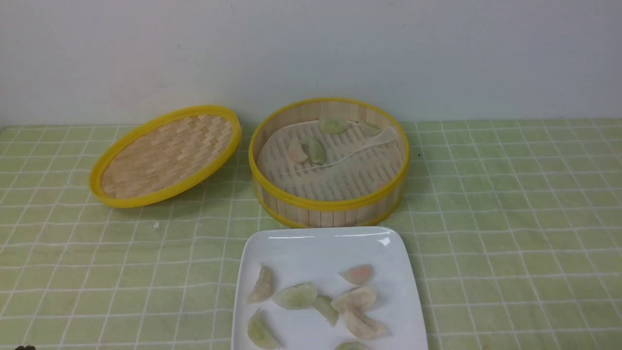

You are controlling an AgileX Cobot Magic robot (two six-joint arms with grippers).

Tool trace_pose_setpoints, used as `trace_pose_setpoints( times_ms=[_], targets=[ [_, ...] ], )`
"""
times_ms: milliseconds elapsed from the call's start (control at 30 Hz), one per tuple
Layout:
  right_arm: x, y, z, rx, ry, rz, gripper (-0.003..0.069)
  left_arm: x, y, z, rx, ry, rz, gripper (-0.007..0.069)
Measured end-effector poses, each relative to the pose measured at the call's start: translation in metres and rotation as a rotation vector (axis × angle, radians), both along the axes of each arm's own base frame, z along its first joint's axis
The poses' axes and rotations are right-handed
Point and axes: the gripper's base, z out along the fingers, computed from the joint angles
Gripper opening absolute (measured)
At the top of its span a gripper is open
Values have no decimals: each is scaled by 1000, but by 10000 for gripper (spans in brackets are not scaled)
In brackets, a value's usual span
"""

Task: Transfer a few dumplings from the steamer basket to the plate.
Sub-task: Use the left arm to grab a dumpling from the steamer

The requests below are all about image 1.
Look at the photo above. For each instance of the pink dumpling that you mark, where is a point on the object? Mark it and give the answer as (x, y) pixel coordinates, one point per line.
(296, 152)

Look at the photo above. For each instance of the pink dumpling plate top right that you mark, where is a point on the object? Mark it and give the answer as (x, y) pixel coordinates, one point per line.
(358, 275)

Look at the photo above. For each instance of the white square plate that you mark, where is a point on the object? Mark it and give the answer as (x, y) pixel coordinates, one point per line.
(319, 256)

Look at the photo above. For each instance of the green dumpling plate centre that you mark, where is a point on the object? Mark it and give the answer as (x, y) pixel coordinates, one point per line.
(296, 297)

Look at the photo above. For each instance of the pale dumpling plate left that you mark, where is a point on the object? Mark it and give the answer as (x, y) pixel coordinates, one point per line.
(264, 286)

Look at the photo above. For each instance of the pale dumpling plate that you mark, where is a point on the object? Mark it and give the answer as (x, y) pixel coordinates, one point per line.
(362, 326)
(264, 286)
(362, 298)

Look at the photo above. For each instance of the small green dumpling plate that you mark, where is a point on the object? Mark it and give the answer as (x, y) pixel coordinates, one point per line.
(323, 305)

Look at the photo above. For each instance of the pale dumpling plate lower right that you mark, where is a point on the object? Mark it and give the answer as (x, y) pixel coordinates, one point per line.
(362, 326)

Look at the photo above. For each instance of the green dumpling plate lower left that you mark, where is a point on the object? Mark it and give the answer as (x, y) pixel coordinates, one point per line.
(260, 333)

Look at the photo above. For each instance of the green dumpling plate bottom edge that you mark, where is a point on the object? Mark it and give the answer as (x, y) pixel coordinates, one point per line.
(351, 345)

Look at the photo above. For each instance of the green dumpling in steamer centre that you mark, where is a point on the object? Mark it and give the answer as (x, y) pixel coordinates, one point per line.
(314, 150)

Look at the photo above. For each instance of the green dumpling in steamer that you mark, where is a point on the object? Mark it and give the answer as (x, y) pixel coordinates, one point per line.
(314, 150)
(332, 125)

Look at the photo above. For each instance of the bamboo steamer basket yellow rim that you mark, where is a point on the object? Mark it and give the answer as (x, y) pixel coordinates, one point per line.
(297, 212)

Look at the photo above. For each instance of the white steamer liner cloth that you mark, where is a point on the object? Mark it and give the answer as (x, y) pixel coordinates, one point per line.
(357, 163)

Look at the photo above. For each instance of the green dumpling in steamer back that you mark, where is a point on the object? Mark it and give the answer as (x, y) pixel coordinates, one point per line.
(332, 125)

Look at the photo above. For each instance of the woven bamboo steamer lid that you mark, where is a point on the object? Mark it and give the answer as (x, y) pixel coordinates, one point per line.
(166, 156)

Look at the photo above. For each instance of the green checked tablecloth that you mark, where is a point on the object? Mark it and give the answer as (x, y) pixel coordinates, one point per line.
(513, 230)

